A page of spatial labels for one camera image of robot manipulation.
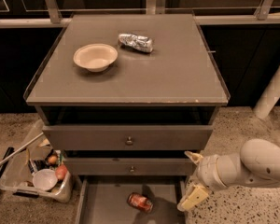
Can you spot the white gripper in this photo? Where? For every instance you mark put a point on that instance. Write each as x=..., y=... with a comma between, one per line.
x=206, y=171

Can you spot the red coke can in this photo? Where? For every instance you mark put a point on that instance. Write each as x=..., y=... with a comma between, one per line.
x=140, y=202

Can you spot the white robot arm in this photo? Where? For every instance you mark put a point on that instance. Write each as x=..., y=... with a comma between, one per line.
x=255, y=165

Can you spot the grey open bottom drawer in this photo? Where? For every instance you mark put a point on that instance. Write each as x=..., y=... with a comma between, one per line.
x=104, y=200

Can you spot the grey drawer cabinet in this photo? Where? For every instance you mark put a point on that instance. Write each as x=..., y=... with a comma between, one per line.
x=176, y=84

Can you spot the grey middle drawer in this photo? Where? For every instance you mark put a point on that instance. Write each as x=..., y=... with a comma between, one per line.
x=129, y=166

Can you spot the grey top drawer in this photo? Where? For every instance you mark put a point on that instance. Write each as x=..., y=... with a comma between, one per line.
x=128, y=137

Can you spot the red apple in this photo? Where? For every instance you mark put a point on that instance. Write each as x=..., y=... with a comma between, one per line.
x=61, y=172

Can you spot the silver foil chip bag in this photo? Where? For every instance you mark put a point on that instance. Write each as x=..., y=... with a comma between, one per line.
x=137, y=42

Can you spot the orange fruit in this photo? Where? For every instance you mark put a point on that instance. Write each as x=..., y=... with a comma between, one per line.
x=52, y=159

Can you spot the small white bowl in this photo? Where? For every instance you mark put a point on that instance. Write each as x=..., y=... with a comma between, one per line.
x=45, y=179

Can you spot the white paper bowl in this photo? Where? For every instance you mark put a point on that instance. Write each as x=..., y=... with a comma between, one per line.
x=95, y=57

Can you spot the clear plastic storage bin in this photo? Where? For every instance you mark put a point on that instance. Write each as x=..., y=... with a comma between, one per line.
x=17, y=176

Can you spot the dark snack bag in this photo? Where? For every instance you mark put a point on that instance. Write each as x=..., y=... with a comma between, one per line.
x=37, y=165

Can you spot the grey metal rod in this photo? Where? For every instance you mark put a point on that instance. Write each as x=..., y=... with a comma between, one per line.
x=23, y=147

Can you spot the metal railing frame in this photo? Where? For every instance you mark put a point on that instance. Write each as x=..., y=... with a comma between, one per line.
x=58, y=13

